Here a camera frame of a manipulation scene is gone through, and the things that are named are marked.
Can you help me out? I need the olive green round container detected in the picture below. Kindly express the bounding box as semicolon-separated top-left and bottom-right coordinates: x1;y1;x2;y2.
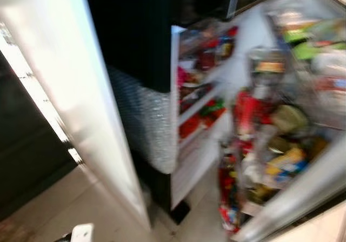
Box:
272;104;309;134

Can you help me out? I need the red food package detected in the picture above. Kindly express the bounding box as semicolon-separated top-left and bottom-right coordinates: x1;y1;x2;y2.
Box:
234;89;271;140

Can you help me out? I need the light green packet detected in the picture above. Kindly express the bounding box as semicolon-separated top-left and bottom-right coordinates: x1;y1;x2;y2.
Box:
283;30;346;61

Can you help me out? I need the dark red jar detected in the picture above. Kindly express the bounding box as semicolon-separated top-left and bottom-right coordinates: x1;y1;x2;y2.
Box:
196;48;217;71

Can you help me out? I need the yellow and blue food package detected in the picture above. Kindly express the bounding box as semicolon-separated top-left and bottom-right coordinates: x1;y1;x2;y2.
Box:
264;147;309;179

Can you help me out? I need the white fridge door panel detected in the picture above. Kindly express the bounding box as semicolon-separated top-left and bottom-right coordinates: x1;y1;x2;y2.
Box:
0;0;152;232

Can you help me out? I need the dark bottle with red cap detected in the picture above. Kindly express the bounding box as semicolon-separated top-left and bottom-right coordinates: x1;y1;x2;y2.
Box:
219;27;238;60

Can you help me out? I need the open white fridge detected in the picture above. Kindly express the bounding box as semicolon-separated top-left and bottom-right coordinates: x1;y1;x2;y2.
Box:
216;0;346;242

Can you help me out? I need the silver bubble foil sheet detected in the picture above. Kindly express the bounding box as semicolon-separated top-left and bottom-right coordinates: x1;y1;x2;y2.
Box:
106;64;179;174

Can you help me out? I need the clear jar with yellow label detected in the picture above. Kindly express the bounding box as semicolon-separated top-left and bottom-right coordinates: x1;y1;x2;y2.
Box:
249;47;287;88

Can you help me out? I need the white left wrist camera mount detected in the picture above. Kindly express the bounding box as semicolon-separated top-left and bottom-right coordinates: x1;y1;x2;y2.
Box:
70;224;94;242

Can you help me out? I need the white plastic bag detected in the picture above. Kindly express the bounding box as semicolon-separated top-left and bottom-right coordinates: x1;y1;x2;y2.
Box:
312;48;346;79

